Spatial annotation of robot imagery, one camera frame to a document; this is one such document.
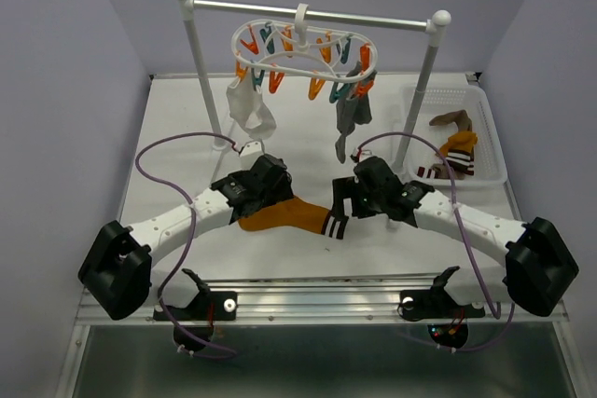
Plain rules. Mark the white clothes rack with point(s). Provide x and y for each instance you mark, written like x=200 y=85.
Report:
x=435 y=28

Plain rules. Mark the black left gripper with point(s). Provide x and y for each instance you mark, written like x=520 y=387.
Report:
x=281 y=191

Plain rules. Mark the striped maroon white sock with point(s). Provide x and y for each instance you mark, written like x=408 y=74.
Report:
x=440 y=171

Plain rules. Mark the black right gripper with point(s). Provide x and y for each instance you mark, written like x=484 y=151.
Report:
x=347 y=187

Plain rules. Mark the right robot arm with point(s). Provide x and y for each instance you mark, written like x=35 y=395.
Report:
x=533 y=266

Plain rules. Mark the brown beige sock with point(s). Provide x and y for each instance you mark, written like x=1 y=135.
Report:
x=460 y=118

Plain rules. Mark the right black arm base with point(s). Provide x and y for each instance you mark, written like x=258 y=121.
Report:
x=434 y=302

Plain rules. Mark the white clip hanger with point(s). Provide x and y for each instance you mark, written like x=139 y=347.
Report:
x=269 y=49

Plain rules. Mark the mustard yellow sock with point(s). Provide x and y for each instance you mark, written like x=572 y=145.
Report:
x=459 y=148
x=299 y=214

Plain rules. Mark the grey sock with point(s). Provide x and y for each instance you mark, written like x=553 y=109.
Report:
x=356 y=109
x=342 y=127

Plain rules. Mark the white plastic basket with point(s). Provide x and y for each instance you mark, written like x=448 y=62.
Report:
x=441 y=98

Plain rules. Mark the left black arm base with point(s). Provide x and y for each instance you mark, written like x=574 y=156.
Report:
x=189 y=298

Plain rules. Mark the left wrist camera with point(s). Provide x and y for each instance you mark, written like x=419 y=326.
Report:
x=249 y=154

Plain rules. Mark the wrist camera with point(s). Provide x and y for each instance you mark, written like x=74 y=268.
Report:
x=249 y=154
x=360 y=154

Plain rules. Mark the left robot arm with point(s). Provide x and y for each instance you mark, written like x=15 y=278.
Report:
x=118 y=269

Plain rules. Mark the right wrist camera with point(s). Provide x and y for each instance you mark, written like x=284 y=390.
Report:
x=360 y=154

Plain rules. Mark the aluminium rail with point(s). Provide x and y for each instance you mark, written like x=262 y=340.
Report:
x=362 y=301

